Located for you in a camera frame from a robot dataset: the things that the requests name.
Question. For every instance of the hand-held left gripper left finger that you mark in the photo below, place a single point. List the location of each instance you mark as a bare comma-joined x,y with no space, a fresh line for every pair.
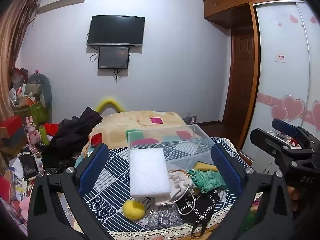
96,165

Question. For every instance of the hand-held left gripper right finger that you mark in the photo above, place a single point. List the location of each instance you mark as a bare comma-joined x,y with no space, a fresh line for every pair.
226,167

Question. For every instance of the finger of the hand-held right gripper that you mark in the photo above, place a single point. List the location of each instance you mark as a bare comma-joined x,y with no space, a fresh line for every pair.
285,127
262,140

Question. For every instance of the clear plastic box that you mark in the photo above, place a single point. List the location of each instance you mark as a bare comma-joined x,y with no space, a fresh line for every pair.
185,142

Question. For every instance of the white foam block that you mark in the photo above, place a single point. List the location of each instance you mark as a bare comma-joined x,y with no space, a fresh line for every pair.
148,171

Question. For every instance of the person's right hand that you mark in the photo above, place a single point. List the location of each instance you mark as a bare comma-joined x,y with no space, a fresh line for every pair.
293,197

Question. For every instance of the blue patterned bed sheet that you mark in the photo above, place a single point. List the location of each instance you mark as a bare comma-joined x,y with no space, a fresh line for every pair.
112,177

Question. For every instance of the green cloth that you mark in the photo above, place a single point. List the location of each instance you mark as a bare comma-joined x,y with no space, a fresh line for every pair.
208,180

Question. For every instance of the yellow sponge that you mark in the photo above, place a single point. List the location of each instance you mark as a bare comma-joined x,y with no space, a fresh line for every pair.
203,166

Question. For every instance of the black clothes pile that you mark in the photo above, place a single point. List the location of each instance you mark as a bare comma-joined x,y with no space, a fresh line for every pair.
67,137

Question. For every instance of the heart print wardrobe door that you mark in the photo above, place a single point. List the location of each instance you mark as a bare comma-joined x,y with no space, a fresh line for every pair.
280,85

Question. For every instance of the yellow patchwork blanket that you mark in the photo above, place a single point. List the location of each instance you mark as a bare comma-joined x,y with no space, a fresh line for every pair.
125,122

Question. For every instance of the red cloth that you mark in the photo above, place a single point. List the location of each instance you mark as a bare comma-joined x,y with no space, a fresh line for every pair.
53,129

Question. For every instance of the yellow felt ball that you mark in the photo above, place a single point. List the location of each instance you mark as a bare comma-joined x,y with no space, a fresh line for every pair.
133,210

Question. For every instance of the black floor bag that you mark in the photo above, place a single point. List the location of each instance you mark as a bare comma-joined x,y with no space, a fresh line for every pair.
190,120

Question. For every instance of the green bottle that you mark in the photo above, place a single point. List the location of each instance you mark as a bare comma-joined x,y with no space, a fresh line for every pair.
43,135

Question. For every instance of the yellow curved pillow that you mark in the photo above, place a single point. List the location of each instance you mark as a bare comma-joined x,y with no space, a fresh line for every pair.
110,102

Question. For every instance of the wooden door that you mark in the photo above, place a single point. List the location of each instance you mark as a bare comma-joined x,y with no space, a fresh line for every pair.
238,80

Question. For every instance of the black pouch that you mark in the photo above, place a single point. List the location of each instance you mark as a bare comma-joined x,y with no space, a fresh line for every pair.
28,166

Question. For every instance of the white paper sticker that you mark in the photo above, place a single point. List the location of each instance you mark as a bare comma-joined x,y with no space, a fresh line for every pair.
280,57

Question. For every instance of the pink rabbit toy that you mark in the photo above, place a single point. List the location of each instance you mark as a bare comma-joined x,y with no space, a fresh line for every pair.
32,133

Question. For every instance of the silver glitter pouch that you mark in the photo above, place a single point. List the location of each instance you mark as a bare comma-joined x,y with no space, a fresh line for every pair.
162,217

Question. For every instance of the green shopping bag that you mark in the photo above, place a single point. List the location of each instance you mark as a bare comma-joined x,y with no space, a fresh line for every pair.
35,111

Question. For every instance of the pink plush toy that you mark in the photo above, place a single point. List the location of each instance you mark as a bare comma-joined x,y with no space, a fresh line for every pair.
25,206

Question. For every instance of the red box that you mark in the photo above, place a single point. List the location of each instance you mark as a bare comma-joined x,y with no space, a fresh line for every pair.
11,126

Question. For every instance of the small black monitor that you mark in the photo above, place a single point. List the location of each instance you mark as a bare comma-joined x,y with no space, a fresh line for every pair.
113,57

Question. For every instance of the wooden overhead cabinet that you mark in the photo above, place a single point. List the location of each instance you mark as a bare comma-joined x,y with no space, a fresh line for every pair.
232,5

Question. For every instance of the large black television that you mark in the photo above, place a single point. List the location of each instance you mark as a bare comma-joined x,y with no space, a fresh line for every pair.
116,30

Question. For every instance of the brown curtain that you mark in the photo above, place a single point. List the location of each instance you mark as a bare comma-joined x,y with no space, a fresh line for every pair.
11,50

